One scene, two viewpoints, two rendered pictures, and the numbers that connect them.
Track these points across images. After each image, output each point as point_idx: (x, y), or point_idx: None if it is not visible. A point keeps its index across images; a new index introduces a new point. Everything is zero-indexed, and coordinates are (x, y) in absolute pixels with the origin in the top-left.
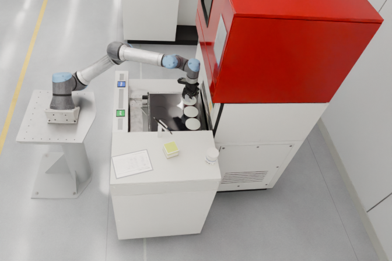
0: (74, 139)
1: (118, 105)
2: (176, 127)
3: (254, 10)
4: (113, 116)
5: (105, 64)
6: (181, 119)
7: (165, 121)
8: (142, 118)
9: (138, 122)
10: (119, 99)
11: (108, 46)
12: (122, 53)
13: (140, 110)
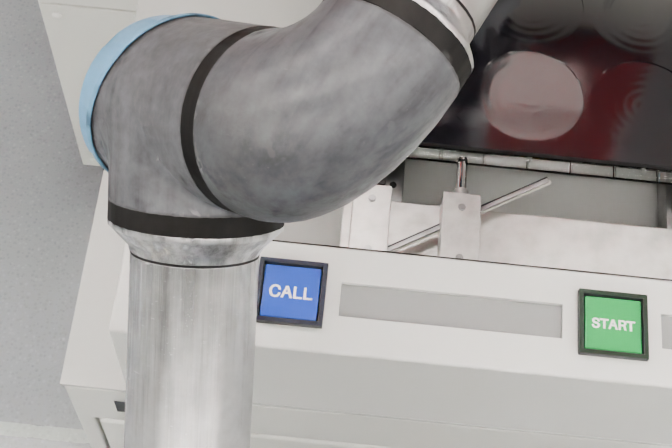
0: None
1: (518, 335)
2: (666, 20)
3: None
4: (646, 380)
5: (251, 324)
6: None
7: (616, 74)
8: (567, 220)
9: (599, 246)
10: (461, 326)
11: (309, 143)
12: (463, 17)
13: (494, 219)
